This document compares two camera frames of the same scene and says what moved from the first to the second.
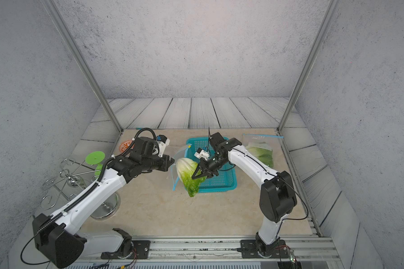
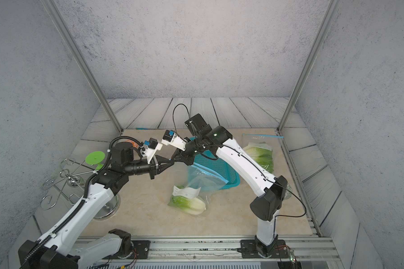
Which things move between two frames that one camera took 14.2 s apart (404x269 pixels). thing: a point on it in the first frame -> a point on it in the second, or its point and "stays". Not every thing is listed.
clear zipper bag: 265,148 stays
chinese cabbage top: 185,168 -> 191,205
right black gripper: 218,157 -> 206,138
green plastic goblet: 96,157 stays
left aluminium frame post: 53,9 stays
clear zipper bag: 180,153 -> 193,198
